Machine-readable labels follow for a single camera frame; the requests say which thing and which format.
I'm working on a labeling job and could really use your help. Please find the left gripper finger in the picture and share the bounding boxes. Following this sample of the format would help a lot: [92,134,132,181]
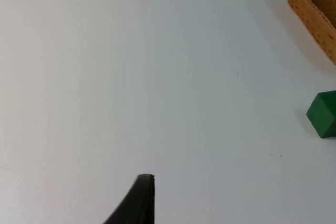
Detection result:
[102,174,156,224]

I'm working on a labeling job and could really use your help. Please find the pale brown wicker basket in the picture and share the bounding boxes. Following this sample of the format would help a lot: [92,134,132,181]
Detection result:
[282,0,336,66]

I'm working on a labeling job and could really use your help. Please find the green cube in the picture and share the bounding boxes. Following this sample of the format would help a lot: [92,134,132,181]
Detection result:
[306,90,336,139]

